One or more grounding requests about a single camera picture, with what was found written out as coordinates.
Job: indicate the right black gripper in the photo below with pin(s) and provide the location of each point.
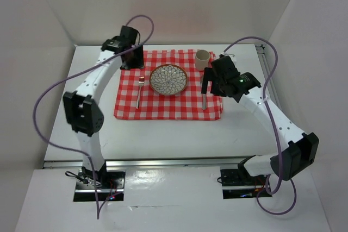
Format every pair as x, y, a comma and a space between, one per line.
209, 76

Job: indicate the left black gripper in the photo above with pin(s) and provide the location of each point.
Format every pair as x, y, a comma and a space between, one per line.
138, 62

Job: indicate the silver fork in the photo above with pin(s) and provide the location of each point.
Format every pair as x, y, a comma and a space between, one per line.
141, 84

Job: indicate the brown paper cup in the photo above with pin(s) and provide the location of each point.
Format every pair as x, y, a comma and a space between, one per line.
202, 58

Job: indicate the silver table knife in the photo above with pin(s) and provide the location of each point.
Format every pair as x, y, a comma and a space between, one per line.
203, 94

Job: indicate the patterned plate brown rim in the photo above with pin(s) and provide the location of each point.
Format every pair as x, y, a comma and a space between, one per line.
168, 79

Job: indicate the red white checkered cloth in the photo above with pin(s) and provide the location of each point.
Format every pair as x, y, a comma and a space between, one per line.
186, 105

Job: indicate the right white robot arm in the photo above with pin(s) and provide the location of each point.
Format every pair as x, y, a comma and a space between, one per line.
296, 150

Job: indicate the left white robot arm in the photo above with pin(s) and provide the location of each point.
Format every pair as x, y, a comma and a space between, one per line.
81, 106

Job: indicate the aluminium right side rail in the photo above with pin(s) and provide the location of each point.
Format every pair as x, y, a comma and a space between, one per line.
266, 58

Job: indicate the aluminium rail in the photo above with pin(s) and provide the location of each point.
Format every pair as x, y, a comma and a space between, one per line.
152, 163
266, 58

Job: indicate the aluminium front rail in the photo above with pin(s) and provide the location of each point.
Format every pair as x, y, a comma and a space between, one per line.
152, 163

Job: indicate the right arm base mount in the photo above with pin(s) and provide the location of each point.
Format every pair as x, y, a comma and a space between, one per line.
234, 187

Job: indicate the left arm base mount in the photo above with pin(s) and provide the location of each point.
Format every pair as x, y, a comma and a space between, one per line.
112, 188

